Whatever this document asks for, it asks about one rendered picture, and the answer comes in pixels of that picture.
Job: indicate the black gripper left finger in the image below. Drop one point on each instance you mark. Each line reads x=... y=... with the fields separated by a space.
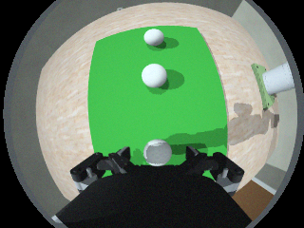
x=95 y=165

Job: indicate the green golf mat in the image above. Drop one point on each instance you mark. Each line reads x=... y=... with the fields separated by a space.
x=188 y=110

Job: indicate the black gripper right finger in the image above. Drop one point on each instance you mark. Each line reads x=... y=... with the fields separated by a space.
x=224 y=171

